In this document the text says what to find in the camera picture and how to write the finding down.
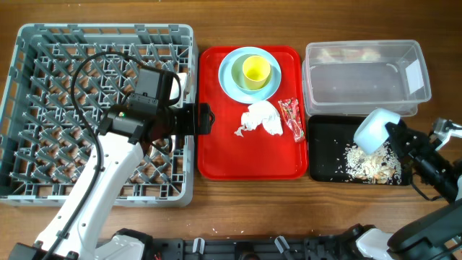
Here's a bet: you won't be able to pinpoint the clear plastic bin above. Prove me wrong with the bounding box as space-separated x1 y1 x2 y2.
302 40 432 116

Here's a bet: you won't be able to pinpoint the large light blue plate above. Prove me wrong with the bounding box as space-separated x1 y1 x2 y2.
218 47 282 104

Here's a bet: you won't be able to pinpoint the small light blue bowl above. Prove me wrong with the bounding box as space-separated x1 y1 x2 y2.
353 108 401 155

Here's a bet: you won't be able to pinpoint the rice food leftovers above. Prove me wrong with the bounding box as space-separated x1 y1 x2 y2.
334 141 402 185

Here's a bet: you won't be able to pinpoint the red plastic tray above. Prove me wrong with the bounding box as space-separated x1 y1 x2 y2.
196 46 308 181

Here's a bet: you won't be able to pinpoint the black plastic tray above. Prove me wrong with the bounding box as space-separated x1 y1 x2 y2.
307 114 414 187

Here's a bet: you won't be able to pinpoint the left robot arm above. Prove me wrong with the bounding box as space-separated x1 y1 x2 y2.
9 103 214 259

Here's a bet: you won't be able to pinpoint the white plastic spoon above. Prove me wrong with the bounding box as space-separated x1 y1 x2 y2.
170 72 189 108

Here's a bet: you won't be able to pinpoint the light green bowl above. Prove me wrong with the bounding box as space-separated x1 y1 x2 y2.
231 54 272 94

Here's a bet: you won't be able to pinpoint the grey dishwasher rack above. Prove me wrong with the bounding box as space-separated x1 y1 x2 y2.
1 24 199 207

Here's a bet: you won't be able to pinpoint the red snack wrapper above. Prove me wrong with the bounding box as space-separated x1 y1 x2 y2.
278 97 305 142

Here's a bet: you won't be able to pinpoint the yellow plastic cup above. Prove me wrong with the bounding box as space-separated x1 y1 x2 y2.
242 55 271 90

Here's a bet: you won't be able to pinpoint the white napkin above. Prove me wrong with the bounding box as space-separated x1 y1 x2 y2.
234 100 283 137

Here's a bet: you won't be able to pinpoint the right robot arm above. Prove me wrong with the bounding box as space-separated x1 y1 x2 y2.
349 115 461 259

